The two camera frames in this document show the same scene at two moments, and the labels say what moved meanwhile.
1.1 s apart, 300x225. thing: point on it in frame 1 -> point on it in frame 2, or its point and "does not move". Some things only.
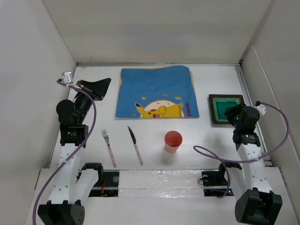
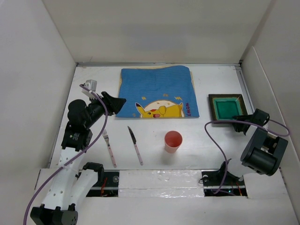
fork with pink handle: x=106 y=138 does not move
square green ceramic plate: x=218 y=103 does not move
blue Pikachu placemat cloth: x=168 y=92 does not move
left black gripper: x=97 y=89 -> x=113 y=104
